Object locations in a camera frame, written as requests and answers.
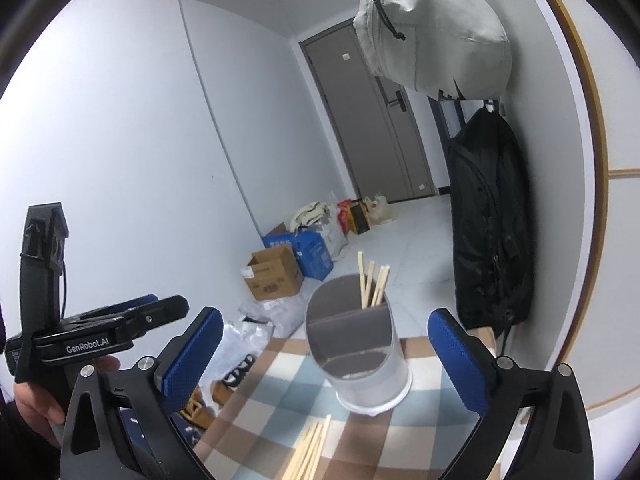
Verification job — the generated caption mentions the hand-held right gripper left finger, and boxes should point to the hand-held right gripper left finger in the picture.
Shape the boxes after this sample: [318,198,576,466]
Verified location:
[60,306,224,480]

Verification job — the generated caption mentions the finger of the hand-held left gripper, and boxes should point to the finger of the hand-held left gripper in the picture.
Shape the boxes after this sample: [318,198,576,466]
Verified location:
[70,296,190,341]
[62,293,161,325]

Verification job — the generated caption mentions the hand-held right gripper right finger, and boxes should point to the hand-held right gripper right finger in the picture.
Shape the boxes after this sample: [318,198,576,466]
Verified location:
[428,308,596,480]

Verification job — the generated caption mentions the white utensil holder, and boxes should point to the white utensil holder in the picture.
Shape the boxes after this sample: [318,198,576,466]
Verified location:
[305,274,412,416]

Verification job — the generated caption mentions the bundle of wooden chopsticks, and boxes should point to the bundle of wooden chopsticks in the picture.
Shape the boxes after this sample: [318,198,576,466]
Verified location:
[282,414,332,480]

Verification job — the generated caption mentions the person's left hand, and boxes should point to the person's left hand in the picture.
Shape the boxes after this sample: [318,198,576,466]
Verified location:
[14,355,122,449]

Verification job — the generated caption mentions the clear plastic bag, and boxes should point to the clear plastic bag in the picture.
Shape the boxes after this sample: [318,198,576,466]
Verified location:
[215,320,275,376]

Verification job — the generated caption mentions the brown shoes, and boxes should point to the brown shoes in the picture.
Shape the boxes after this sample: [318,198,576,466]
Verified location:
[180,385,216,431]

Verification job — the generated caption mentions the checkered tablecloth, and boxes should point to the checkered tablecloth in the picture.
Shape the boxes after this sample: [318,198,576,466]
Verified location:
[192,337,501,480]

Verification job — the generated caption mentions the clear plastic bags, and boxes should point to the clear plastic bags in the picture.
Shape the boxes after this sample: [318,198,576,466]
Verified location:
[239,292,313,336]

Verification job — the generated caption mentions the brown cardboard box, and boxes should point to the brown cardboard box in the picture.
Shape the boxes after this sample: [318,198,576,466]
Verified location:
[241,246,305,302]

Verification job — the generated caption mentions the black backpack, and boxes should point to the black backpack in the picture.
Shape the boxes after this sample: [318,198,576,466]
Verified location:
[446,107,535,333]

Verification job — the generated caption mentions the blue cardboard box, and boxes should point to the blue cardboard box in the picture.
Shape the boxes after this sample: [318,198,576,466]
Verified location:
[262,221,335,281]

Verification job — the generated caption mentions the beige plastic bag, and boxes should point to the beige plastic bag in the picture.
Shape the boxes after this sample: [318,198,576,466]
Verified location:
[364,194,399,225]

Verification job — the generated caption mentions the yellow black paper bag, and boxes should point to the yellow black paper bag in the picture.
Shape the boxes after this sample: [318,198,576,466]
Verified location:
[347,200,371,235]

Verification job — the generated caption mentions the white woven sack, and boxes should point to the white woven sack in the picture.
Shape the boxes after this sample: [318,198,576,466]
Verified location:
[320,205,349,261]

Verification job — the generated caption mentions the beige cloth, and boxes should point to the beige cloth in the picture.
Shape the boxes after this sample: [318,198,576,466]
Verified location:
[292,201,333,228]

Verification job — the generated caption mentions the grey door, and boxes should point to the grey door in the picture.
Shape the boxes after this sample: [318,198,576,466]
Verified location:
[300,17,436,204]

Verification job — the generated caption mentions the grey sling bag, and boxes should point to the grey sling bag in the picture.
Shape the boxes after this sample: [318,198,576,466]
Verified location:
[353,0,514,101]

